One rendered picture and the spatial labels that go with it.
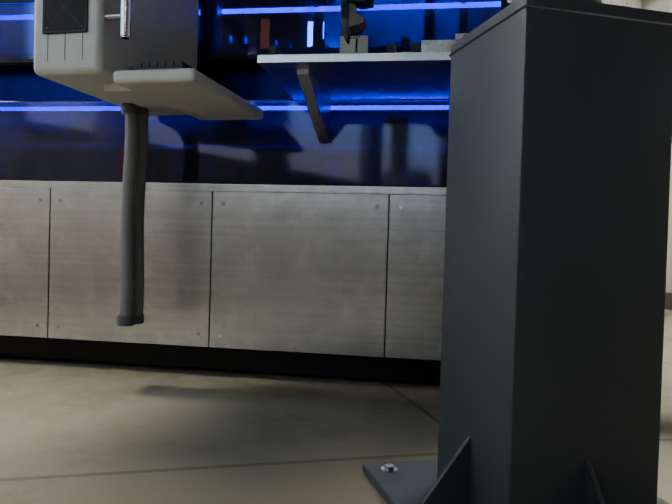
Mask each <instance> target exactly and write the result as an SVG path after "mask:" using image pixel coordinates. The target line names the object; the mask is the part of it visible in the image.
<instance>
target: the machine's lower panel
mask: <svg viewBox="0 0 672 504"><path fill-rule="evenodd" d="M122 183H123V182H87V181H25V180H0V335H6V336H23V337H40V338H57V339H75V340H92V341H109V342H126V343H144V344H161V345H178V346H195V347H213V348H230V349H247V350H265V351H282V352H299V353H316V354H334V355H351V356H368V357H384V345H385V357H386V358H403V359H420V360H437V361H441V342H442V312H443V281H444V251H445V221H446V191H447V187H395V186H333V185H272V184H210V183H148V182H146V187H145V188H146V190H145V191H146V192H145V203H144V204H145V205H144V207H145V208H144V209H145V210H144V212H145V213H144V264H145V265H144V269H145V270H144V272H145V273H144V277H145V278H144V280H145V281H144V285H145V286H144V305H143V306H144V307H143V309H144V310H143V314H144V322H143V323H142V324H135V325H133V326H127V327H123V326H118V325H116V321H117V316H118V315H119V313H120V305H121V304H120V302H121V301H120V300H121V298H120V297H121V293H120V292H121V290H120V289H121V263H120V262H121V255H120V254H121V252H120V251H121V247H120V246H121V244H120V243H121V241H120V240H121V239H120V237H121V236H120V235H121V233H120V232H121V231H120V229H121V228H120V227H121V225H120V224H121V222H120V221H121V217H120V216H121V214H120V213H121V202H122V201H121V199H122V198H121V197H122V195H121V194H122V185H123V184H122ZM389 195H390V210H389ZM388 216H389V242H388ZM387 249H388V274H387ZM386 281H387V307H386ZM385 313H386V339H385Z"/></svg>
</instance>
